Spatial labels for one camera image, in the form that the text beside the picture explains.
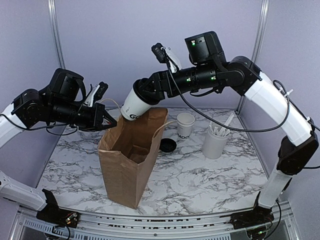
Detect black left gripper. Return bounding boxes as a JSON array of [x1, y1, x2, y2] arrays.
[[48, 97, 118, 132]]

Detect white paper coffee cup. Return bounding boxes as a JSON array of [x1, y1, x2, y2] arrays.
[[120, 88, 152, 121]]

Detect brown paper takeout bag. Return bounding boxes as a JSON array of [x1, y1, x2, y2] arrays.
[[98, 107, 170, 209]]

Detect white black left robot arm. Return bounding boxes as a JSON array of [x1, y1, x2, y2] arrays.
[[0, 68, 117, 146]]

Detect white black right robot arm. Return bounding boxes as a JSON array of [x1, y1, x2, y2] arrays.
[[122, 31, 319, 224]]

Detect white plastic stirrers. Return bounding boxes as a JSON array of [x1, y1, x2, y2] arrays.
[[209, 113, 235, 137]]

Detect white utensil holder cup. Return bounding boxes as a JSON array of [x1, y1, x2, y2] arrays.
[[202, 123, 230, 160]]

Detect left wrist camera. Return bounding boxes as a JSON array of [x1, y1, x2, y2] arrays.
[[84, 81, 109, 108]]

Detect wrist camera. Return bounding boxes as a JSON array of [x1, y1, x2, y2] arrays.
[[84, 81, 109, 108], [151, 42, 182, 73]]

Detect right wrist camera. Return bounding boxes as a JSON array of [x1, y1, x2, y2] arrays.
[[151, 42, 182, 73]]

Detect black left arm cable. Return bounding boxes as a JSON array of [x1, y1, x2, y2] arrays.
[[0, 84, 88, 136]]

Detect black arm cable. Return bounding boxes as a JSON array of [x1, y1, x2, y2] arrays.
[[162, 47, 292, 133], [0, 84, 88, 136]]

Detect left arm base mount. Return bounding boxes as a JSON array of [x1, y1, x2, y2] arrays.
[[36, 189, 80, 228]]

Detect left aluminium corner post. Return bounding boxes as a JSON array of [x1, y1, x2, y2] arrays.
[[47, 0, 66, 69]]

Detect aluminium corner post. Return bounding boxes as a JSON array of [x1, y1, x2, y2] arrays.
[[47, 0, 66, 69], [236, 0, 271, 112]]

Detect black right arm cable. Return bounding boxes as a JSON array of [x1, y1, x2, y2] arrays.
[[162, 47, 292, 133]]

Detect right aluminium corner post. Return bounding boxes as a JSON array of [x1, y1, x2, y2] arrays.
[[236, 0, 271, 112]]

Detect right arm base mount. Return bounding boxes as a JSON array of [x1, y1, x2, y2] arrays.
[[229, 194, 275, 230]]

